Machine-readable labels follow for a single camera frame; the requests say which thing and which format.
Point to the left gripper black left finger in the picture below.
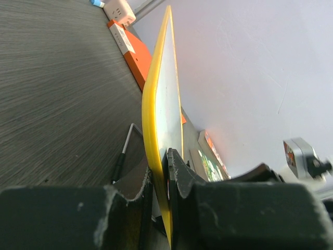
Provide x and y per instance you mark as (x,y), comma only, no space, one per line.
(127,220)

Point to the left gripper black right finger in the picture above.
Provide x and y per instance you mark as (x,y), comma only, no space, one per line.
(184,215)

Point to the yellow framed whiteboard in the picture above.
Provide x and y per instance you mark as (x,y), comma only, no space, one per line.
(168,134)

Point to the green book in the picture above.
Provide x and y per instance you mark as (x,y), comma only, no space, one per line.
(204,167)

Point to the orange book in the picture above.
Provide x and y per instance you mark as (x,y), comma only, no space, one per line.
(209,149)

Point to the orange folder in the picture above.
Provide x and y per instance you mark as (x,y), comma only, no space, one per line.
(135,54)

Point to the pink cube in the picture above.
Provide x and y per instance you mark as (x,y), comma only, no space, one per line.
(120,11)

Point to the small blue white item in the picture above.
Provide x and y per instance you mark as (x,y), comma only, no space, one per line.
(97,3)

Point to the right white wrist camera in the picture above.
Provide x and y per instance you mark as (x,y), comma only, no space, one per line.
(303,161)

